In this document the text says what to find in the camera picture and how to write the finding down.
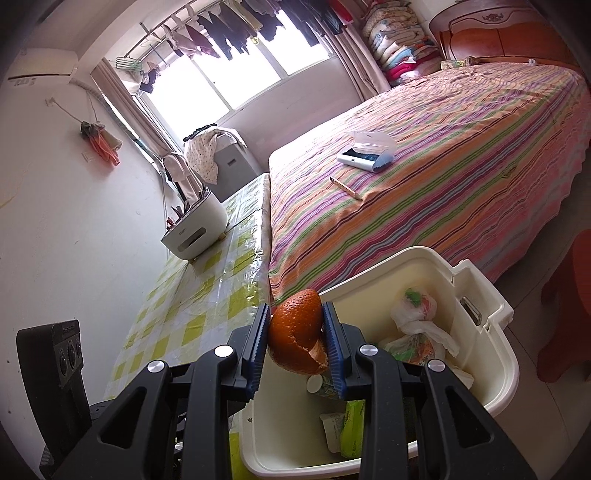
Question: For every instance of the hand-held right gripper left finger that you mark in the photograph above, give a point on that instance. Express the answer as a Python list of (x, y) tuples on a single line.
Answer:
[(258, 350)]

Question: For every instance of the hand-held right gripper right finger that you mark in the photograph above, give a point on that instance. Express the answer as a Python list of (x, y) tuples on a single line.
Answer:
[(334, 350)]

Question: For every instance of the green and white cup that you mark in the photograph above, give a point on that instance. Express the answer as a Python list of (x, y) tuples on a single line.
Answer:
[(318, 385)]

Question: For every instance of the orange peel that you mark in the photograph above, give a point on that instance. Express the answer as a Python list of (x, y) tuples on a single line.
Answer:
[(295, 323)]

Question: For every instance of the green tissue packet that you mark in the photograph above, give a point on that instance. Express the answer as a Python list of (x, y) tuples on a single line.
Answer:
[(353, 424)]

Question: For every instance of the white paper carton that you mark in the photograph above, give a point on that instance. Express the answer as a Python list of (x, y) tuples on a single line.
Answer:
[(333, 431)]

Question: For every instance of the cream plastic bin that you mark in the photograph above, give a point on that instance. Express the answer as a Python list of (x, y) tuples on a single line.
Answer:
[(383, 277)]

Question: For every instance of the clear plastic bag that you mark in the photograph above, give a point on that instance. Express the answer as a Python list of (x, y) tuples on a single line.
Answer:
[(415, 307)]

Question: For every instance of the green checkered tablecloth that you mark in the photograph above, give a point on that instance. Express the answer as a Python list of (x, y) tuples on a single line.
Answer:
[(198, 295)]

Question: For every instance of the white utensil holder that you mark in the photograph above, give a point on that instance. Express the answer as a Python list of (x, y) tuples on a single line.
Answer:
[(194, 230)]

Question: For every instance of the yellow pencil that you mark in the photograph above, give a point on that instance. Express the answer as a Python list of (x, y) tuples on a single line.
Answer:
[(346, 188)]

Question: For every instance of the white washing machine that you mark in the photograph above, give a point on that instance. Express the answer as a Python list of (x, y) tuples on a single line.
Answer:
[(235, 166)]

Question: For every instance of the plain white cloth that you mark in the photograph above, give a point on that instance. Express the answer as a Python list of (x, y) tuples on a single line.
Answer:
[(182, 177)]

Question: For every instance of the blue and white pencil case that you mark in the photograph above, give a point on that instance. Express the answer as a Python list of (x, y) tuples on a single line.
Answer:
[(364, 154)]

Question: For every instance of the bed with striped sheet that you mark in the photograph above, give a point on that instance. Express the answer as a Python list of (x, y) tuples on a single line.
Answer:
[(438, 175)]

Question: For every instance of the dotted white cloth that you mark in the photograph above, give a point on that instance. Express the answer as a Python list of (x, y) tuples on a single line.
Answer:
[(205, 152)]

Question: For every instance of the orange hanging cloth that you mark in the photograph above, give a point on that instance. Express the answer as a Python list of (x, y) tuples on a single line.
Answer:
[(104, 145)]

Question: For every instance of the orange plastic stool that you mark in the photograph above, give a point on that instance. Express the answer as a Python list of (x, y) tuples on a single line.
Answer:
[(568, 314)]

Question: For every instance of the beige curtain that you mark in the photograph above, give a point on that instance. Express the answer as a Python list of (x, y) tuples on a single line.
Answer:
[(360, 64), (134, 115)]

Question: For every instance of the dark hanging underwear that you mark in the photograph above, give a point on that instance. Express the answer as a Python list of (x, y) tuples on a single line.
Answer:
[(148, 82)]

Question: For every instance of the white air conditioner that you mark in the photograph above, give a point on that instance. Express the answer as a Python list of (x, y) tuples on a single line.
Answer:
[(41, 67)]

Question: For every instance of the stack of folded blankets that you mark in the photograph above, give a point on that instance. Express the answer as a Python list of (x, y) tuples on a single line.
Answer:
[(397, 46)]

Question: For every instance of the floral pillow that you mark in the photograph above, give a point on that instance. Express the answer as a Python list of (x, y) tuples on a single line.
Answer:
[(457, 63)]

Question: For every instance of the row of hanging clothes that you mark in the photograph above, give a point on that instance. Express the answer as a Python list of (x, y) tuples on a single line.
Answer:
[(240, 23)]

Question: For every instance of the wooden bed headboard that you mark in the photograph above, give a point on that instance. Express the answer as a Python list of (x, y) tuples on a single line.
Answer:
[(498, 39)]

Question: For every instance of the metal clothes rail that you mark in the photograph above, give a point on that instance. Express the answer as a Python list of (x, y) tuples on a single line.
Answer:
[(161, 27)]

